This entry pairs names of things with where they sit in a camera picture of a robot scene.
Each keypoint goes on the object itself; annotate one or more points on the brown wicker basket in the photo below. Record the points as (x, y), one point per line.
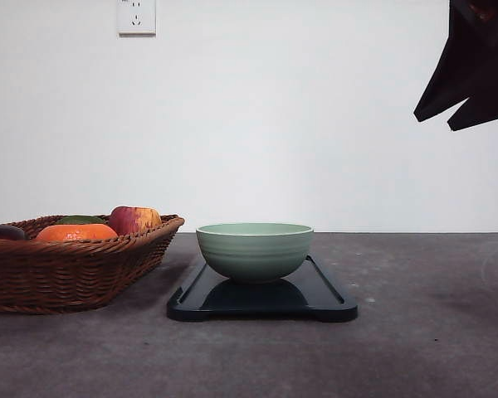
(80, 276)

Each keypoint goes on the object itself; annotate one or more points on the green fruit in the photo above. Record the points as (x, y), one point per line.
(80, 220)

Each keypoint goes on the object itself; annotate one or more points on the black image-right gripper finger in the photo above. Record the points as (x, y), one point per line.
(469, 61)
(480, 108)

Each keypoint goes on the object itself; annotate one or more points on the white wall socket left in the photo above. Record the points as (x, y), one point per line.
(136, 19)

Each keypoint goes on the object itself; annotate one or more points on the dark rectangular tray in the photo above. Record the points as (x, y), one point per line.
(309, 292)

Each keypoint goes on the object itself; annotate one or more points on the dark purple fruit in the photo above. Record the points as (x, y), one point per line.
(11, 233)

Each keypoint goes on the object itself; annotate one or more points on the green ceramic bowl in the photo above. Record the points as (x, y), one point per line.
(254, 252)

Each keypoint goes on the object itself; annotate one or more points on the orange tangerine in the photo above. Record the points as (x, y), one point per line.
(76, 232)

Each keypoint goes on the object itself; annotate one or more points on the red yellow apple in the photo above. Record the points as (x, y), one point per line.
(134, 219)

